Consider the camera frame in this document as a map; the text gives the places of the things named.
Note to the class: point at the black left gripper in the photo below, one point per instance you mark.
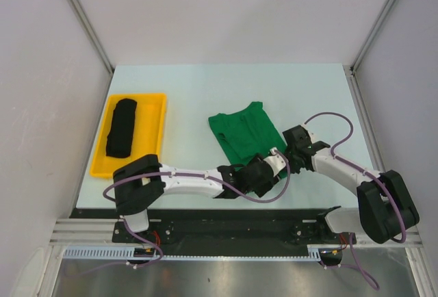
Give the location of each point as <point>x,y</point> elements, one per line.
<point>261,189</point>

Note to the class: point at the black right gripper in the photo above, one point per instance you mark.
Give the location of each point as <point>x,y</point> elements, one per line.
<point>295,168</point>

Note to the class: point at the green t-shirt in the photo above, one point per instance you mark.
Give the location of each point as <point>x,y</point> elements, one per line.
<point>246,133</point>

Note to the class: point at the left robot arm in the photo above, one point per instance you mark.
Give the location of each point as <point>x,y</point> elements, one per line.
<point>139,184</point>

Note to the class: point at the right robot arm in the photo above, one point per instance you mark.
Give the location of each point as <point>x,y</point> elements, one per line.
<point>385,209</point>

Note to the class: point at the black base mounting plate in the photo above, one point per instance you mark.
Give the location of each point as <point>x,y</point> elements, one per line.
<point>233,232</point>

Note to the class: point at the yellow plastic tray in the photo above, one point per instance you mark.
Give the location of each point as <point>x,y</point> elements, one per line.
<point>147,136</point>

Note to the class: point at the rolled black t-shirt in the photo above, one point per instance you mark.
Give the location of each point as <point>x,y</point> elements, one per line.
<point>120,137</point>

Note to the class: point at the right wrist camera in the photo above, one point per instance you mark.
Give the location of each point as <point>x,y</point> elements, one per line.
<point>309,133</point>

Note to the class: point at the right aluminium corner post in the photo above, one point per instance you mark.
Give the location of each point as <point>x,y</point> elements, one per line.
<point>376,27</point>

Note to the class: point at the aluminium corner post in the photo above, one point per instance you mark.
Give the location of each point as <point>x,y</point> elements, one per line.
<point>88,29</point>
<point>376,27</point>

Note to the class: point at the white slotted cable duct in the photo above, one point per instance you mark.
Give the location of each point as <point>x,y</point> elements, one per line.
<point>142,254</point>

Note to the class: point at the left aluminium corner post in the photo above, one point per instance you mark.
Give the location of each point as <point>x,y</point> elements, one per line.
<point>88,29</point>

